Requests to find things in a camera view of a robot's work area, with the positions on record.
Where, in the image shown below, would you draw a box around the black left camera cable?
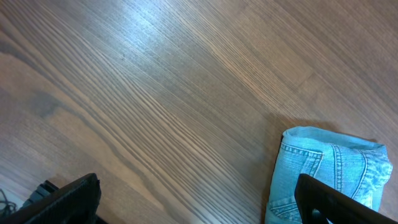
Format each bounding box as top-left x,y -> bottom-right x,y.
0,189 -> 18,218

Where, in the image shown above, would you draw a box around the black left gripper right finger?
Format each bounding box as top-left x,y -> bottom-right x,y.
295,174 -> 397,224

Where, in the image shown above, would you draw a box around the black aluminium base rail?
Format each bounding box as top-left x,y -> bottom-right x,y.
22,180 -> 58,208

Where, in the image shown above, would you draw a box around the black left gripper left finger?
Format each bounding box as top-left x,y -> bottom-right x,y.
1,173 -> 101,224

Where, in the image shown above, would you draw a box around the light blue denim shorts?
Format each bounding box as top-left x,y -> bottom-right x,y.
265,126 -> 393,223

